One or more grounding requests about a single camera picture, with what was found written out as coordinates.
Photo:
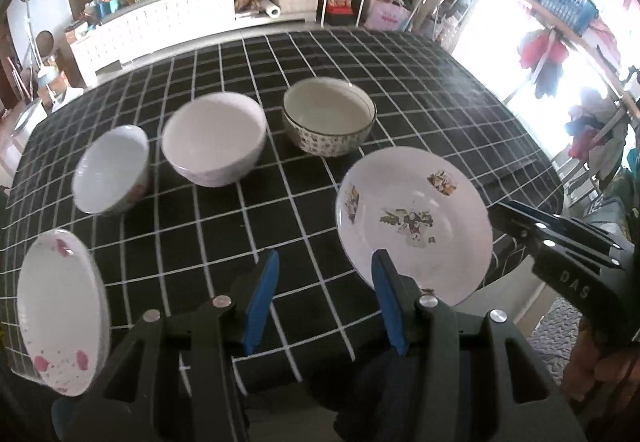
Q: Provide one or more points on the white plate with leaf prints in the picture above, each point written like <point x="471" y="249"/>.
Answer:
<point x="415" y="227"/>

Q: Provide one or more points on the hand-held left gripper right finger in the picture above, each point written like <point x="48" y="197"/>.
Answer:
<point x="387" y="302"/>

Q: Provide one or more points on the person's right hand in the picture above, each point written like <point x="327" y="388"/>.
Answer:
<point x="607" y="367"/>

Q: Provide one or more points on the hanging red clothes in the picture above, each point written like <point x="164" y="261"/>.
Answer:
<point x="545" y="61"/>

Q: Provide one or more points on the black flower patterned bowl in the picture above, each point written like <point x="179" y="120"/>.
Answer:
<point x="330" y="114"/>

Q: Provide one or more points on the small white pink-floral bowl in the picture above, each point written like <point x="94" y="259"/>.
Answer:
<point x="107" y="169"/>

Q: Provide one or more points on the long white cabinet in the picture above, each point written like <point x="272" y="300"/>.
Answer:
<point x="165" y="21"/>

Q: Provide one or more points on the white plate with pink flowers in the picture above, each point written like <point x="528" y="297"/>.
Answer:
<point x="57" y="312"/>

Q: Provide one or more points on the plain white bowl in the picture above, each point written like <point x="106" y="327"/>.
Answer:
<point x="212" y="136"/>

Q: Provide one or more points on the pink shopping bag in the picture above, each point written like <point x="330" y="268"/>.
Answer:
<point x="387" y="15"/>

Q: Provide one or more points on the paper towel roll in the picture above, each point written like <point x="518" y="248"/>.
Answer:
<point x="270" y="10"/>

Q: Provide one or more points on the clothes drying rack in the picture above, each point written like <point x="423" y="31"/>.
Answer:
<point x="605" y="141"/>

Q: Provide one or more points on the black white checkered tablecloth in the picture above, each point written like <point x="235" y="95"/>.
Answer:
<point x="300" y="202"/>

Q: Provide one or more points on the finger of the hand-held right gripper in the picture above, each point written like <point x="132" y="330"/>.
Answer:
<point x="575" y="228"/>
<point x="520" y="222"/>

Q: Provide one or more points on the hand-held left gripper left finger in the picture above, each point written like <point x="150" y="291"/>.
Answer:
<point x="260" y="303"/>

